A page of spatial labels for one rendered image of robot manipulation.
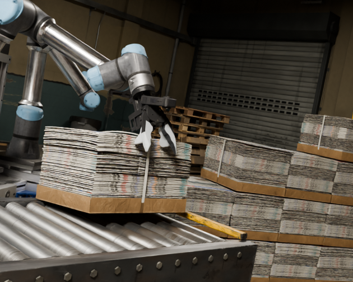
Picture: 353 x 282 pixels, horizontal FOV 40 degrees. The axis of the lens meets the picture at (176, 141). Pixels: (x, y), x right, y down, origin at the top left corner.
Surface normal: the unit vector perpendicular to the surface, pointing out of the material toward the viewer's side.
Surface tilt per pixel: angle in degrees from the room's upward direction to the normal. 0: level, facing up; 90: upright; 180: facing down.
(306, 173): 90
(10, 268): 0
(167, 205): 84
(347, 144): 89
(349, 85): 90
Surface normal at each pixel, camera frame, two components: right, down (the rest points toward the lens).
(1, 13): -0.11, -0.09
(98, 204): 0.70, 0.11
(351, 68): -0.69, -0.09
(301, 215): 0.40, 0.11
